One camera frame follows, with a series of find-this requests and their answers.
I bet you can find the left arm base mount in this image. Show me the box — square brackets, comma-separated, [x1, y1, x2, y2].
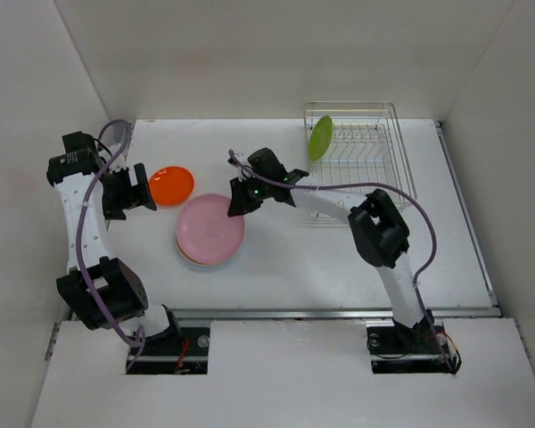
[126, 326, 210, 375]

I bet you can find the green plate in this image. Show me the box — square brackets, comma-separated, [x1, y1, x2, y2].
[308, 115, 333, 162]

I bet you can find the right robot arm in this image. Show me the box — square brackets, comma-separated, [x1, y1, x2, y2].
[227, 148, 443, 353]

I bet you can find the metal wire dish rack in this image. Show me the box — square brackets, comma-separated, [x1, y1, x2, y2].
[303, 101, 416, 197]

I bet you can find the yellow-orange plate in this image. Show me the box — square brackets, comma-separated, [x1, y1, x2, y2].
[175, 238, 240, 267]

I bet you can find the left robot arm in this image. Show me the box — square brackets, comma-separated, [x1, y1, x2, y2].
[46, 131, 182, 354]

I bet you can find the aluminium rail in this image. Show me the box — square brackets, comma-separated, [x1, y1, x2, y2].
[44, 306, 503, 358]

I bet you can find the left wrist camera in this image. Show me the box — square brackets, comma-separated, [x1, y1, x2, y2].
[62, 131, 98, 153]

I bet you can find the pink plate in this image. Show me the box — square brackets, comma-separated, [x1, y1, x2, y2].
[175, 193, 245, 250]

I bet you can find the red-orange plate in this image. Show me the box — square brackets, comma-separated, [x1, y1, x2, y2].
[149, 166, 194, 206]

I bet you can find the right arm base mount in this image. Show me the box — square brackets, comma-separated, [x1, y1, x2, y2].
[366, 325, 463, 375]

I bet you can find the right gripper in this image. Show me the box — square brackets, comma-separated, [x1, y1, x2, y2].
[228, 172, 272, 215]

